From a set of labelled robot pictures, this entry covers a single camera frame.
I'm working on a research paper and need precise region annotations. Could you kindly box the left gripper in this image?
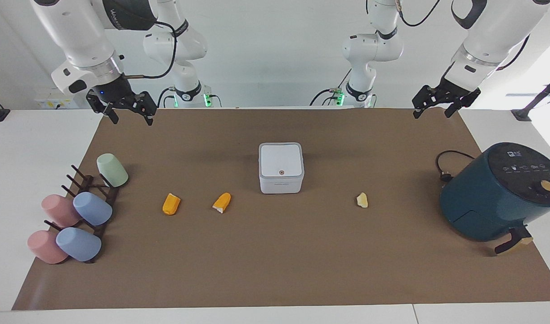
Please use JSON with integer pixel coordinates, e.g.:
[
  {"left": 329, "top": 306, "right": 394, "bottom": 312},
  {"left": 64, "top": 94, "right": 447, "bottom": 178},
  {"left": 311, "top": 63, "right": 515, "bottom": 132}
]
[{"left": 412, "top": 76, "right": 482, "bottom": 120}]

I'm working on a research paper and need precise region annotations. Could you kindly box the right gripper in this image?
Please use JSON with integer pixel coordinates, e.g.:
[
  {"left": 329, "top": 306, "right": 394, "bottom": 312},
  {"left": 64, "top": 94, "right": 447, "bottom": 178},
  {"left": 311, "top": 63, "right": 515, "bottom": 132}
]
[{"left": 86, "top": 74, "right": 158, "bottom": 126}]

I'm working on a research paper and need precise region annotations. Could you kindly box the orange and white trash piece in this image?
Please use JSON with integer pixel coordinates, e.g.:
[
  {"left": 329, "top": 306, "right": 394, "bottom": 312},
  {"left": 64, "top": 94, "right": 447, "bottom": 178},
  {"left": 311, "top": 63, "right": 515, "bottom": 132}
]
[{"left": 212, "top": 192, "right": 232, "bottom": 214}]

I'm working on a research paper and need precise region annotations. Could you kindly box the white square lidded bin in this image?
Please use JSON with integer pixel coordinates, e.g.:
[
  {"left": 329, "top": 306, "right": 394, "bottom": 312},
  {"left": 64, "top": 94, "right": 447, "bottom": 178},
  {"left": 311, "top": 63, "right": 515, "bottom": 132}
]
[{"left": 259, "top": 142, "right": 305, "bottom": 195}]

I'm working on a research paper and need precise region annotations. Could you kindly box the light green cup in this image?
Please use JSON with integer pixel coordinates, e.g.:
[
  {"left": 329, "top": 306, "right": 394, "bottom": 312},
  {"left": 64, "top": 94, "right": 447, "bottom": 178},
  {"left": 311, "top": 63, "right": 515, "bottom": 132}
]
[{"left": 96, "top": 153, "right": 129, "bottom": 188}]

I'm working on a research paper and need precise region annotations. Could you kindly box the dark brown cup rack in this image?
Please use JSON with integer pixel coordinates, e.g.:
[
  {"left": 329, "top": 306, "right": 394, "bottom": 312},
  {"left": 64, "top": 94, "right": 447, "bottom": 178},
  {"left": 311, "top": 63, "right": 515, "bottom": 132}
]
[{"left": 44, "top": 164, "right": 121, "bottom": 264}]

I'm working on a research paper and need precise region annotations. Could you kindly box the light blue cup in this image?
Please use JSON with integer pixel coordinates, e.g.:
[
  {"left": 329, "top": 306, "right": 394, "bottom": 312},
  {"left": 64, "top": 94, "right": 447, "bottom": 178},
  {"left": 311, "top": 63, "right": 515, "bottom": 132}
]
[
  {"left": 72, "top": 192, "right": 113, "bottom": 226},
  {"left": 55, "top": 227, "right": 102, "bottom": 262}
]

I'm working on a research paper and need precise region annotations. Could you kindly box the dark teal air fryer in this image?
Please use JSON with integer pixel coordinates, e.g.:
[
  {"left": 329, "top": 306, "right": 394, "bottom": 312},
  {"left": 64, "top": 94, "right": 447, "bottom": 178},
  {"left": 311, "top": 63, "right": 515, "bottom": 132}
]
[{"left": 439, "top": 142, "right": 550, "bottom": 256}]

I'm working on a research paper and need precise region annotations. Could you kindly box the pink cup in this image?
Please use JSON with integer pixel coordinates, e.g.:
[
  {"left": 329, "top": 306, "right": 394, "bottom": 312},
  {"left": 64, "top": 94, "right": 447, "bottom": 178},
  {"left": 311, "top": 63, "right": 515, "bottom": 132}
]
[
  {"left": 27, "top": 230, "right": 69, "bottom": 265},
  {"left": 41, "top": 194, "right": 82, "bottom": 228}
]

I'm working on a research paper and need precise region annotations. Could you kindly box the black air fryer power cable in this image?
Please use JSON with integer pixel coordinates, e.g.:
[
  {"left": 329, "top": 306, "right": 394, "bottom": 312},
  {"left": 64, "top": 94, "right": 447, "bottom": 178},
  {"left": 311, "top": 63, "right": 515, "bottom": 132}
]
[{"left": 435, "top": 150, "right": 476, "bottom": 183}]

